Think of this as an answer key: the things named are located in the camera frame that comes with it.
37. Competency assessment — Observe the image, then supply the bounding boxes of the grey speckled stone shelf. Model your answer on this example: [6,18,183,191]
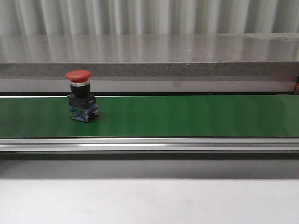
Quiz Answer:
[0,33,299,77]

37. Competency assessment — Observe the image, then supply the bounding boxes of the green conveyor belt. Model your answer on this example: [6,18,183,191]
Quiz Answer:
[0,95,299,138]

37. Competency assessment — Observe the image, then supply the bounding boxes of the white pleated curtain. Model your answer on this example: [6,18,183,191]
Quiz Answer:
[0,0,299,35]

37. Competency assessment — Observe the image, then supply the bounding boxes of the aluminium conveyor front rail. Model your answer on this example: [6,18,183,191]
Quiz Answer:
[0,137,299,153]

